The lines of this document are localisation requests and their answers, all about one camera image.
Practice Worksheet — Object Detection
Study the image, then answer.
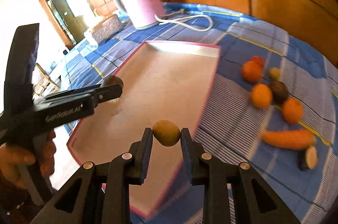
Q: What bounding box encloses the brown kiwi fruit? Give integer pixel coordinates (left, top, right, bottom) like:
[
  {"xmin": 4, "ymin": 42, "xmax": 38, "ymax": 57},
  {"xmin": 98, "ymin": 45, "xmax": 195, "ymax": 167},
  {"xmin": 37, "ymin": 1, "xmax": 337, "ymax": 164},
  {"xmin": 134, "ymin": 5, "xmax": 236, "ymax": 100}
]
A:
[{"xmin": 99, "ymin": 75, "xmax": 124, "ymax": 103}]

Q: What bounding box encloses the green-brown kiwi fruit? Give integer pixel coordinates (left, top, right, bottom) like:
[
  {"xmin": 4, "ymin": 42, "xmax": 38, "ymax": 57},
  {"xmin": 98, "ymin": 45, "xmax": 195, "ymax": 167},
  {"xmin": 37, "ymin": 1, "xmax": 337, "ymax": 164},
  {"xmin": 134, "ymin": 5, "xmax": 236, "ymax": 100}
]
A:
[{"xmin": 152, "ymin": 120, "xmax": 180, "ymax": 147}]

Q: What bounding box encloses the orange tangerine with stem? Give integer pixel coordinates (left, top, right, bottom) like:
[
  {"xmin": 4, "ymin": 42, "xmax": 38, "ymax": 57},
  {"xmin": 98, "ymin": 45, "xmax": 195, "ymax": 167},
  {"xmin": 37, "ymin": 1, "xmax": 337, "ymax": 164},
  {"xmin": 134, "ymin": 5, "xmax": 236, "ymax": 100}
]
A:
[{"xmin": 241, "ymin": 60, "xmax": 263, "ymax": 84}]

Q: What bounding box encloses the person's left hand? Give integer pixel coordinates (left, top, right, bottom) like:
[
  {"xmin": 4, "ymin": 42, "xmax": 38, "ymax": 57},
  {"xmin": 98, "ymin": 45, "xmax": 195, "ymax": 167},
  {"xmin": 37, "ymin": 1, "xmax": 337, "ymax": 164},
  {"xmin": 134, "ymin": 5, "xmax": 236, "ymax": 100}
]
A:
[{"xmin": 1, "ymin": 130, "xmax": 56, "ymax": 189}]

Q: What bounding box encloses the wooden chair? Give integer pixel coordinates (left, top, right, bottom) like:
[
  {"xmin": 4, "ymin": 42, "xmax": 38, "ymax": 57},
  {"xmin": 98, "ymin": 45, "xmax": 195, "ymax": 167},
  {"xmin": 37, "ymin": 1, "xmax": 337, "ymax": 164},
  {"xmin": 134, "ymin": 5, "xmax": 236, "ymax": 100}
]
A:
[{"xmin": 31, "ymin": 63, "xmax": 60, "ymax": 98}]

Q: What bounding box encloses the pink-rimmed tray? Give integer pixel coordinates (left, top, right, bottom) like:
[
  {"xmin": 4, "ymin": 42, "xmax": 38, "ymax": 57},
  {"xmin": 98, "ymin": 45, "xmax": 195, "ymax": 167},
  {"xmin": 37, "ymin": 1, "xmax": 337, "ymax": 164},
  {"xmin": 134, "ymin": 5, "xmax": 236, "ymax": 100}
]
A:
[{"xmin": 66, "ymin": 40, "xmax": 222, "ymax": 219}]

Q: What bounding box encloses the patterned tissue box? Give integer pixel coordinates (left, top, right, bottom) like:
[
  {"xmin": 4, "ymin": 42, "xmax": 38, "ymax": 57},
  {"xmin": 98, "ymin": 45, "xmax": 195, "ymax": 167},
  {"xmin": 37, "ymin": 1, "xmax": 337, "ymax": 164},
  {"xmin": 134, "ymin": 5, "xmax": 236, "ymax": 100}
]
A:
[{"xmin": 84, "ymin": 14, "xmax": 124, "ymax": 46}]

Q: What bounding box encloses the dark cut vegetable piece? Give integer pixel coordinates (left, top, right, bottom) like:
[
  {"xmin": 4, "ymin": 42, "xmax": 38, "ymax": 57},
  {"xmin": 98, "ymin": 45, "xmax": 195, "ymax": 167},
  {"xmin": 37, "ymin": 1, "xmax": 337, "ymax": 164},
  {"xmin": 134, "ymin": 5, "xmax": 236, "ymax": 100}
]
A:
[{"xmin": 298, "ymin": 145, "xmax": 318, "ymax": 171}]

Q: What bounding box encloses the orange carrot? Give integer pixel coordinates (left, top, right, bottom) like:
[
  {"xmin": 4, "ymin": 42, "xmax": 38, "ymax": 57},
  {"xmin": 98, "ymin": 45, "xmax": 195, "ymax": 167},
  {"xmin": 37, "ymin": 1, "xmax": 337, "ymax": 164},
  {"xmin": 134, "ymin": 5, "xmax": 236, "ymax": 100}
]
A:
[{"xmin": 261, "ymin": 129, "xmax": 315, "ymax": 150}]

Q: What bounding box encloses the blue checkered tablecloth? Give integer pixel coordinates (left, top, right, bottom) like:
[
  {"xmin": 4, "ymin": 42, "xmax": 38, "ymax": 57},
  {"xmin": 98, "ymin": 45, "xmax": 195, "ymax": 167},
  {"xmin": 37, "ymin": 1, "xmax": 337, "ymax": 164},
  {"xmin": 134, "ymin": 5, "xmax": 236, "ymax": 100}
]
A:
[{"xmin": 60, "ymin": 3, "xmax": 337, "ymax": 223}]

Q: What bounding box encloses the dark purple fruit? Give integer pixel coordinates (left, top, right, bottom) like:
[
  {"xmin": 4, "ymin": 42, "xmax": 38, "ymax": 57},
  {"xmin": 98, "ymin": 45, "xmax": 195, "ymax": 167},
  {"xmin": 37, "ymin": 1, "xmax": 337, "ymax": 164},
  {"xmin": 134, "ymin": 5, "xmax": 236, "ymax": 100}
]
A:
[{"xmin": 269, "ymin": 81, "xmax": 289, "ymax": 105}]

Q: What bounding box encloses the small yellow-green fruit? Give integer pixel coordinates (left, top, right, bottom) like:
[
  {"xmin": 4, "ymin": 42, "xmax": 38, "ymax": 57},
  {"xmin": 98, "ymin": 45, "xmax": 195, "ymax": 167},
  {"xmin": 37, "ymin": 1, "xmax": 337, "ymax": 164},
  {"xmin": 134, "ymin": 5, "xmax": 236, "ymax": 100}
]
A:
[{"xmin": 269, "ymin": 67, "xmax": 281, "ymax": 81}]

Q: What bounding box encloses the small red fruit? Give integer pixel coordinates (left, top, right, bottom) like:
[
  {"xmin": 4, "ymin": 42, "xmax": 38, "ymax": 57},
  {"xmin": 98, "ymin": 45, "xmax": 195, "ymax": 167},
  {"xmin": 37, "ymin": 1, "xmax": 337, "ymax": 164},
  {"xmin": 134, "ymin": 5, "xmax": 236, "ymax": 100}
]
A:
[{"xmin": 251, "ymin": 56, "xmax": 265, "ymax": 68}]

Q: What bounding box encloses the wooden door frame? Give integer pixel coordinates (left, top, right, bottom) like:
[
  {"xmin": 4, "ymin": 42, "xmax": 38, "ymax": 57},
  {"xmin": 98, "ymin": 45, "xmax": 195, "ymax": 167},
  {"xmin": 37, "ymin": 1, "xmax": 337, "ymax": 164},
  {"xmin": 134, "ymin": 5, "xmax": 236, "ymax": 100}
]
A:
[{"xmin": 38, "ymin": 0, "xmax": 95, "ymax": 50}]

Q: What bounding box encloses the white kettle power cable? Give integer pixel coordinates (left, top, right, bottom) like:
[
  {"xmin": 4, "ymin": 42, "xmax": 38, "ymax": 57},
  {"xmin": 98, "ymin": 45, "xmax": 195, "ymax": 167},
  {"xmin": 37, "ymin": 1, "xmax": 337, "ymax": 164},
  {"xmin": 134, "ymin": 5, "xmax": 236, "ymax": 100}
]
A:
[{"xmin": 154, "ymin": 8, "xmax": 214, "ymax": 33}]

